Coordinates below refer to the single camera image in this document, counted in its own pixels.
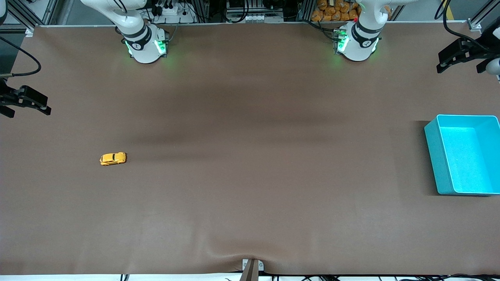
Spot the turquoise plastic bin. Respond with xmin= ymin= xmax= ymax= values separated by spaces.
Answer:
xmin=424 ymin=114 xmax=500 ymax=196

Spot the brown table mat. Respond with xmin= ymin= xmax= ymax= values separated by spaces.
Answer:
xmin=0 ymin=21 xmax=500 ymax=276

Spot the pile of orange packets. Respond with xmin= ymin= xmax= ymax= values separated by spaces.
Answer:
xmin=311 ymin=0 xmax=392 ymax=22

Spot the aluminium frame profile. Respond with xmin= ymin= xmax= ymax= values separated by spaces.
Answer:
xmin=467 ymin=0 xmax=500 ymax=32
xmin=8 ymin=0 xmax=59 ymax=37

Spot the aluminium frame post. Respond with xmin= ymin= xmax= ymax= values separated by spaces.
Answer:
xmin=191 ymin=0 xmax=213 ymax=23

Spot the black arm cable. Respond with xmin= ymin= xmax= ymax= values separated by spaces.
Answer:
xmin=441 ymin=0 xmax=495 ymax=53
xmin=0 ymin=36 xmax=42 ymax=77

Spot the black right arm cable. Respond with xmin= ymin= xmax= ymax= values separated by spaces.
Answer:
xmin=0 ymin=36 xmax=42 ymax=77

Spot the metal clamp bracket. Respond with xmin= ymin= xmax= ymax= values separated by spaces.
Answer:
xmin=242 ymin=258 xmax=264 ymax=281

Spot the yellow beetle toy car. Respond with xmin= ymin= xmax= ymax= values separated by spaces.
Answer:
xmin=100 ymin=152 xmax=127 ymax=166

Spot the white power strip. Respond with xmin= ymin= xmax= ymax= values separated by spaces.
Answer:
xmin=150 ymin=3 xmax=197 ymax=24

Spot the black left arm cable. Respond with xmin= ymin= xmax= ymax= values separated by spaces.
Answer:
xmin=441 ymin=0 xmax=495 ymax=53

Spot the white terminal equipment box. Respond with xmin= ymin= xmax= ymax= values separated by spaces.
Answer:
xmin=226 ymin=0 xmax=285 ymax=24

